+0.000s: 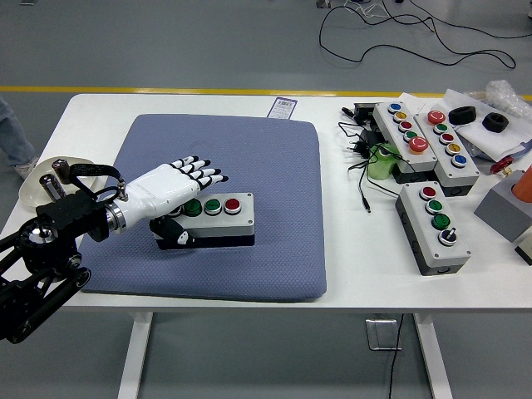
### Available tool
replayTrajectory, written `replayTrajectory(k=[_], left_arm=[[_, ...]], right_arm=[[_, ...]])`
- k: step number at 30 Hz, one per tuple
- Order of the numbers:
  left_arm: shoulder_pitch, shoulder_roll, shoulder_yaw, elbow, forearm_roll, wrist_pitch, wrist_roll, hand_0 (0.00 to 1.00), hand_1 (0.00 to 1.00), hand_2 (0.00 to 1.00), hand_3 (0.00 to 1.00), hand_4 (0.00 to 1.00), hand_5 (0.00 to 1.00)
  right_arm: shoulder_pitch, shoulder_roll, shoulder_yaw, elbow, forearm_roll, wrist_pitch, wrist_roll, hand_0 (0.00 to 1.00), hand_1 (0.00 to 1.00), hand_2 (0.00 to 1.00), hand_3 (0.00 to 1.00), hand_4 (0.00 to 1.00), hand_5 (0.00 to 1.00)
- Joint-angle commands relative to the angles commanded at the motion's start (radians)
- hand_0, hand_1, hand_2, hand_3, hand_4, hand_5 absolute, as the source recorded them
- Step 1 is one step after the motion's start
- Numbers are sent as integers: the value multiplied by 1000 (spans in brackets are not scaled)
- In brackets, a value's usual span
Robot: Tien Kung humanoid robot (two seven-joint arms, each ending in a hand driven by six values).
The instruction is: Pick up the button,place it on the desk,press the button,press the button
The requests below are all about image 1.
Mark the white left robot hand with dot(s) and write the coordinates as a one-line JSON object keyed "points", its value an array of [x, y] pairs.
{"points": [[162, 187]]}

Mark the grey four-button control box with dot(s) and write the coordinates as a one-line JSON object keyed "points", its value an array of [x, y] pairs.
{"points": [[241, 224], [420, 224]]}

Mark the grey five-button control box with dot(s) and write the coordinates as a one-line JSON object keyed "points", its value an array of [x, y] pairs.
{"points": [[384, 118], [436, 154]]}

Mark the loose red mushroom button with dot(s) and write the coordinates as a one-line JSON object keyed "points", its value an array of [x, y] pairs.
{"points": [[498, 167]]}

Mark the blue-grey textured mat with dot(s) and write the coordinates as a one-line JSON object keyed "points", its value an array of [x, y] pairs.
{"points": [[257, 166]]}

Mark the yellow floor tape line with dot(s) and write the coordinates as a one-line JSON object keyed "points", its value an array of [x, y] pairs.
{"points": [[166, 89]]}

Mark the small dark cylinder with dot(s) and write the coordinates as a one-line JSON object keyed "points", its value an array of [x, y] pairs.
{"points": [[50, 187], [61, 168]]}

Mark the white shallow dish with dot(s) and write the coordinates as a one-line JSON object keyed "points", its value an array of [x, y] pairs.
{"points": [[33, 183]]}

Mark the purple-edged label card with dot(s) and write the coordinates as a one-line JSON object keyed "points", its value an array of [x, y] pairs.
{"points": [[282, 108]]}

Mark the person's leg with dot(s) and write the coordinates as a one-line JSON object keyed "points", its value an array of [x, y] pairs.
{"points": [[12, 141]]}

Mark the white table leg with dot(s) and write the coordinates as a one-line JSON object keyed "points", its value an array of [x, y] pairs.
{"points": [[434, 361], [135, 361]]}

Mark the black connector plug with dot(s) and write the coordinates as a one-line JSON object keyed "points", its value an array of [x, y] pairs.
{"points": [[348, 112]]}

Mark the small black device box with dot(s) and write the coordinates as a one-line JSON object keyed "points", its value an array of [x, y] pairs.
{"points": [[365, 110]]}

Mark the grey metal foot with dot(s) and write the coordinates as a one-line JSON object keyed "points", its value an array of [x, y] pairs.
{"points": [[324, 3]]}

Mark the metal floor socket plate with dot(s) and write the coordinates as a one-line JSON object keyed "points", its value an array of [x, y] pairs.
{"points": [[376, 332]]}

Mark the white paper sheet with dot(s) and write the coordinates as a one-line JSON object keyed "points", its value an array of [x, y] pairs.
{"points": [[415, 101]]}

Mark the grey block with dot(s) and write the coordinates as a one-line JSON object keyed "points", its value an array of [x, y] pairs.
{"points": [[498, 212]]}

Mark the clear bubble wrap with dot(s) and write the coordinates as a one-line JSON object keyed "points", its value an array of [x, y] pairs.
{"points": [[505, 93]]}

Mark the orange cone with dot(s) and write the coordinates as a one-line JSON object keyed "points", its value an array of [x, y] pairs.
{"points": [[524, 187]]}

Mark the white box with black base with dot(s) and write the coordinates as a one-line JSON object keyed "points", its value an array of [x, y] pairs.
{"points": [[525, 243]]}

